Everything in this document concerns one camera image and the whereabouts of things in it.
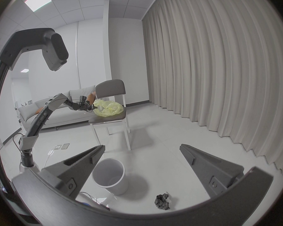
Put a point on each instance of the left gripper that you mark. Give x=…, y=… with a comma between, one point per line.
x=87, y=106

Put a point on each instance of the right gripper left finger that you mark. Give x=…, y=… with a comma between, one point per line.
x=70, y=173

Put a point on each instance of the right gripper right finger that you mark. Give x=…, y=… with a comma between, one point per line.
x=214, y=173

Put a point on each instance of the yellow plastic bag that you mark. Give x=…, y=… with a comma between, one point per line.
x=108, y=108

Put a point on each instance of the black plastic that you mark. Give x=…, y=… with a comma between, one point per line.
x=162, y=201

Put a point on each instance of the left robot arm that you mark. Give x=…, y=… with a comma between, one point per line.
x=37, y=123

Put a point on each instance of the white trash bin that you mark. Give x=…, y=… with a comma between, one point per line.
x=115, y=185

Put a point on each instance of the orange cushion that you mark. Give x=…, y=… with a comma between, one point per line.
x=93, y=96

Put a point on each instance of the pale grey sofa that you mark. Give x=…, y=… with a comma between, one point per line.
x=68, y=118

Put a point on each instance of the grey and white chair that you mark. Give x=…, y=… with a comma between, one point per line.
x=110, y=88

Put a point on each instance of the beige curtain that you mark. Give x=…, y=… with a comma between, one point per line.
x=214, y=79

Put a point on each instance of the ceiling light panel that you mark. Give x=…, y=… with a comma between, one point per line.
x=37, y=1

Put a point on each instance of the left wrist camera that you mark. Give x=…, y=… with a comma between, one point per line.
x=82, y=98

